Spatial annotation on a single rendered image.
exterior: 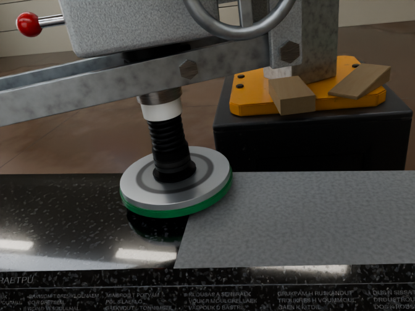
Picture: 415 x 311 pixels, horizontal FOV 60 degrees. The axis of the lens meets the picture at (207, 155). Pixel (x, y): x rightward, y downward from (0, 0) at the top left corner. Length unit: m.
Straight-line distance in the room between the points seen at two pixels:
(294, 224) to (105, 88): 0.37
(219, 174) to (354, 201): 0.24
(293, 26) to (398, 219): 0.34
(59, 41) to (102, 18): 7.53
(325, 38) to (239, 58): 0.77
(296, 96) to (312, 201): 0.46
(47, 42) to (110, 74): 7.64
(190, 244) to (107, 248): 0.14
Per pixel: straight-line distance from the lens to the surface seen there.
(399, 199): 0.70
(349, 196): 0.69
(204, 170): 0.69
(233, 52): 0.58
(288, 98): 1.06
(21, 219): 0.80
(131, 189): 0.68
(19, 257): 0.70
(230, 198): 0.68
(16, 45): 8.69
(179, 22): 0.51
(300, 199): 0.67
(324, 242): 0.59
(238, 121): 1.16
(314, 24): 1.29
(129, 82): 0.57
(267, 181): 0.72
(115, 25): 0.50
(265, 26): 0.48
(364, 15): 6.57
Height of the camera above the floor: 1.20
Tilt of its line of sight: 28 degrees down
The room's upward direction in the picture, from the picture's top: 8 degrees counter-clockwise
